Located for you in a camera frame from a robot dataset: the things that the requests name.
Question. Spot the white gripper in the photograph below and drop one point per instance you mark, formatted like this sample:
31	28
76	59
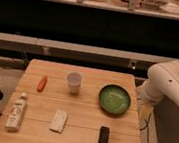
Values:
149	94

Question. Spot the green ceramic bowl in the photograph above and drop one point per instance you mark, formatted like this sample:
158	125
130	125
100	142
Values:
114	99

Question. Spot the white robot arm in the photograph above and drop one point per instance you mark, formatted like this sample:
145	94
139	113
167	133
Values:
162	81

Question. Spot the black remote control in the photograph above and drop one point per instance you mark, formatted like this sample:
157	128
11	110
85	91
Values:
104	134

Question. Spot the white plastic cup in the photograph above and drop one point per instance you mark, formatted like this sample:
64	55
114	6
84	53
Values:
74	82

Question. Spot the orange carrot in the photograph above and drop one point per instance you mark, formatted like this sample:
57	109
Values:
42	83

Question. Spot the white tube bottle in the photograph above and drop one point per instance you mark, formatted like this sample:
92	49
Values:
15	117

